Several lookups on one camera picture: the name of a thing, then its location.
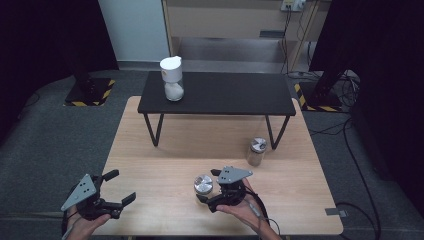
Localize tangle of black cables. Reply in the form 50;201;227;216
338;70;362;108

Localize black stand with hazard-striped base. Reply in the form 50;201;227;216
294;68;344;113
63;59;116;108

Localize white power socket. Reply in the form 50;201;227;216
280;0;307;13

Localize black socket cable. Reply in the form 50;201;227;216
280;9;292;75

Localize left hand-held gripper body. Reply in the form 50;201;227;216
60;173;124;222

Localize person's left hand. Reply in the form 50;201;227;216
65;205;112;240

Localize black shelf with wire legs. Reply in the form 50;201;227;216
137;70;297;150

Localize long black floor cable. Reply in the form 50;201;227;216
309;117;383;240

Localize metal-lidded jar yellow contents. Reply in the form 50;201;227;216
193;174;215;201

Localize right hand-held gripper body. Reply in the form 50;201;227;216
205;165;254;214

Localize metal-lidded jar brown contents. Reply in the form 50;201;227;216
246;136;268;167

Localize white panel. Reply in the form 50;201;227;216
97;0;172;63

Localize grey tape piece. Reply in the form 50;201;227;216
324;207;348;218

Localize wooden cabinet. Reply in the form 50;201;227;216
162;0;331;73

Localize person's right hand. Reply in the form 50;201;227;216
215;178;268;231

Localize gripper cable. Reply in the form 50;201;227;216
60;209;83;240
244;186;282;236

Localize black curtain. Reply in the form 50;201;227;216
309;0;424;214
0;0;119;144

